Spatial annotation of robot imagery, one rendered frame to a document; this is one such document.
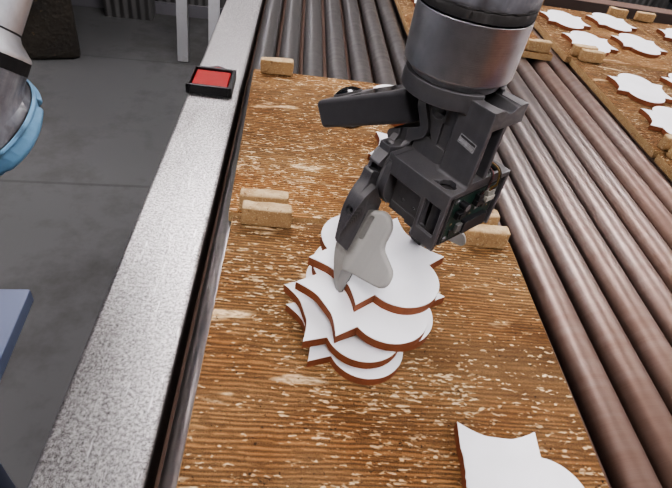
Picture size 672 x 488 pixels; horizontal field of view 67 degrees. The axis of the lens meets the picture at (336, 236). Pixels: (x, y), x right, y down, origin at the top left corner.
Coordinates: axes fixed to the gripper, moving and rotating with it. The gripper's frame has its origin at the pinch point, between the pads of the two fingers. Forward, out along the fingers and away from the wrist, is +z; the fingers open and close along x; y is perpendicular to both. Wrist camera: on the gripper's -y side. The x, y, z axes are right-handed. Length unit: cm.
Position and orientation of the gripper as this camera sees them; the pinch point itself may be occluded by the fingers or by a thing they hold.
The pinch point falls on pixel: (378, 258)
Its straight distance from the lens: 49.3
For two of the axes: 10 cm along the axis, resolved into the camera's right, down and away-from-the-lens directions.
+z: -1.4, 7.4, 6.6
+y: 6.2, 5.9, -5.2
